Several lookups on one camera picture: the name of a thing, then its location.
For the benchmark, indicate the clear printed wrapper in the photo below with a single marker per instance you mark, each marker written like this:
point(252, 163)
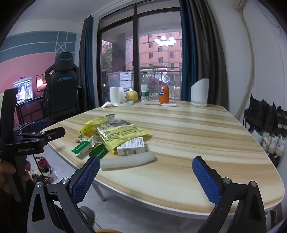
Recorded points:
point(120, 123)

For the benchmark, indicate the white table leg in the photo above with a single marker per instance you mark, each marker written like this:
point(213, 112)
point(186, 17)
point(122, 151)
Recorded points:
point(99, 190)
point(185, 224)

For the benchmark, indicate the white paper towel roll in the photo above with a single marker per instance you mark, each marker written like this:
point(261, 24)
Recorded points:
point(116, 95)

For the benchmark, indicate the white foam tube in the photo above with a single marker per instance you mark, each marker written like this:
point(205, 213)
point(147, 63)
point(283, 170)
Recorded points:
point(127, 161)

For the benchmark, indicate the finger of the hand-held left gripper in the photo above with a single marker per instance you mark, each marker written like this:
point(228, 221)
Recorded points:
point(39, 125)
point(56, 133)

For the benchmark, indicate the large computer monitor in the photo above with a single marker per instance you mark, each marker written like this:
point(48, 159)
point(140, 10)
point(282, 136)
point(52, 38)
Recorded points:
point(23, 90)

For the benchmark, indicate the white air conditioner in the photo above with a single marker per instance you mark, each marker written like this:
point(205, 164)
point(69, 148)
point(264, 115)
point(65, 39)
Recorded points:
point(240, 3)

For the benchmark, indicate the blue grey curtain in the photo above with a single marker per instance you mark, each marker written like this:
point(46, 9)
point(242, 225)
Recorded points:
point(201, 49)
point(86, 67)

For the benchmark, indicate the small computer monitor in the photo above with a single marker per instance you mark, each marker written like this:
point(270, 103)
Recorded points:
point(41, 83)

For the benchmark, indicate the white wrapper green label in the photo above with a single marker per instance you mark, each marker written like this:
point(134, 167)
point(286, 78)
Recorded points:
point(98, 152)
point(79, 148)

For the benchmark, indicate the orange soda can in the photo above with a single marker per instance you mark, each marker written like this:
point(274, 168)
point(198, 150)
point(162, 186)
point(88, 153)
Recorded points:
point(164, 95)

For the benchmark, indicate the white wall pipe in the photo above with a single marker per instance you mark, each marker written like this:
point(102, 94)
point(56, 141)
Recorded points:
point(253, 67)

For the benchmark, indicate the black sliding door frame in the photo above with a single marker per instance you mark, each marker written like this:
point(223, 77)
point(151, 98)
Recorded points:
point(135, 44)

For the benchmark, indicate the row of white sneakers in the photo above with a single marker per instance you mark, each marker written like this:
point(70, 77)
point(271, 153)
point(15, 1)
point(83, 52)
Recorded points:
point(271, 143)

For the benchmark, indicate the black gaming chair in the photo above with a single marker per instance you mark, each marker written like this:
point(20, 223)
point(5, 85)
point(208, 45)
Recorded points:
point(61, 89)

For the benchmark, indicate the light blue soap box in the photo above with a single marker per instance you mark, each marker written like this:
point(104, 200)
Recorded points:
point(129, 103)

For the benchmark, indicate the yellow pear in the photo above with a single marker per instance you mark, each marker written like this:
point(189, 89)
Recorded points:
point(131, 95)

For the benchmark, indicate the white barcode box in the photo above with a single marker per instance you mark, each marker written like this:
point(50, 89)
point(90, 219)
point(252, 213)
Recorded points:
point(131, 146)

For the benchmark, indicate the row of black boots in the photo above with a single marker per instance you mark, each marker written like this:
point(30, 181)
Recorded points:
point(257, 114)

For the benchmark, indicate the foil wrapper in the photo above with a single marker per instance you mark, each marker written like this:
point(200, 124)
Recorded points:
point(80, 139)

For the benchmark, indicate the white drawer cabinet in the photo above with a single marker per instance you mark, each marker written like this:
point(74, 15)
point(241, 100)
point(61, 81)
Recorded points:
point(120, 79)

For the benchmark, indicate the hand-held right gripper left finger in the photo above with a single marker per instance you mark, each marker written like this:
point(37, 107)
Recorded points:
point(86, 179)

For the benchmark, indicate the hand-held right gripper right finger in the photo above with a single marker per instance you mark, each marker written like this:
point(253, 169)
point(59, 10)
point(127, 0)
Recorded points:
point(206, 181)

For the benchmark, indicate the white slanted container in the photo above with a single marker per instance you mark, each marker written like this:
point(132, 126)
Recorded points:
point(199, 93)

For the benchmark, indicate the small red object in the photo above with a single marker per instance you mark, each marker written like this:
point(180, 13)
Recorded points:
point(42, 163)

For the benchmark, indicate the clear water bottle green label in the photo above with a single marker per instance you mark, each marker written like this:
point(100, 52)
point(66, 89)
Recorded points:
point(145, 89)

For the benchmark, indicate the white tissue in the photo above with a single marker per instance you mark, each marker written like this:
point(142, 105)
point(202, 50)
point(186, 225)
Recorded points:
point(109, 104)

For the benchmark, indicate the balcony railing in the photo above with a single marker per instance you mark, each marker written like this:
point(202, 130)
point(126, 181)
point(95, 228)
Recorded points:
point(154, 71)

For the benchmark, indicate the grey slipper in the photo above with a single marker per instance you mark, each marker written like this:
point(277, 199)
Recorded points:
point(87, 216)

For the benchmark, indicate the large yellow printed plastic bag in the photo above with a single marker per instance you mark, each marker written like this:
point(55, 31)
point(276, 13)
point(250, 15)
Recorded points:
point(125, 134)

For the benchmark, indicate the person's left hand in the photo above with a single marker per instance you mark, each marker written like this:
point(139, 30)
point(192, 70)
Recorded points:
point(6, 177)

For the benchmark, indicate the dark red desk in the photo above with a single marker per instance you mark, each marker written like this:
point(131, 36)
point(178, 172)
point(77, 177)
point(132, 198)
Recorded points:
point(29, 109)

